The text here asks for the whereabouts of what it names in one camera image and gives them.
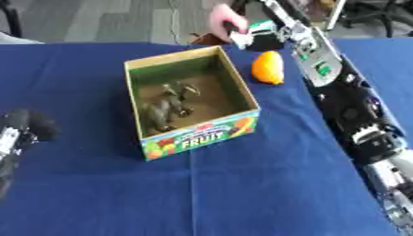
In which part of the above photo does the black chair leg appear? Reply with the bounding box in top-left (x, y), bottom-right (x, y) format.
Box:
top-left (0, 0), bottom-right (25, 39)

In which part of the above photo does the black office chair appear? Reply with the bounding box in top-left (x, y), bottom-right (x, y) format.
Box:
top-left (342, 0), bottom-right (413, 39)

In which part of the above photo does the orange toy fruit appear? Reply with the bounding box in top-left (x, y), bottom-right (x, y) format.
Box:
top-left (250, 50), bottom-right (286, 86)

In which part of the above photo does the brown cardboard piece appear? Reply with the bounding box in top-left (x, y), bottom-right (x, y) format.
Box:
top-left (188, 32), bottom-right (230, 47)

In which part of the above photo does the printed cardboard box green inside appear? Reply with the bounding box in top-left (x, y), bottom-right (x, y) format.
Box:
top-left (123, 45), bottom-right (264, 162)

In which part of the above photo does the person's hand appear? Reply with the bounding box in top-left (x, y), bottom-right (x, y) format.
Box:
top-left (205, 3), bottom-right (251, 42)

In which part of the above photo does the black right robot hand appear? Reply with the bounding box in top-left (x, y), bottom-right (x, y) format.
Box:
top-left (229, 18), bottom-right (290, 53)

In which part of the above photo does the thin floor cable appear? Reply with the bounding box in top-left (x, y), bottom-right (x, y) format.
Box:
top-left (166, 0), bottom-right (184, 44)

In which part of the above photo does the grey-brown toy dinosaur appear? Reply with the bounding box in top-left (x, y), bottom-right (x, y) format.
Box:
top-left (140, 82), bottom-right (204, 134)

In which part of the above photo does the white pole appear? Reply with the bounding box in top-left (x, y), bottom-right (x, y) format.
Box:
top-left (324, 0), bottom-right (348, 31)

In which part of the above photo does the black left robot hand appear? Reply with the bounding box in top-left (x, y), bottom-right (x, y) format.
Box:
top-left (0, 108), bottom-right (60, 197)

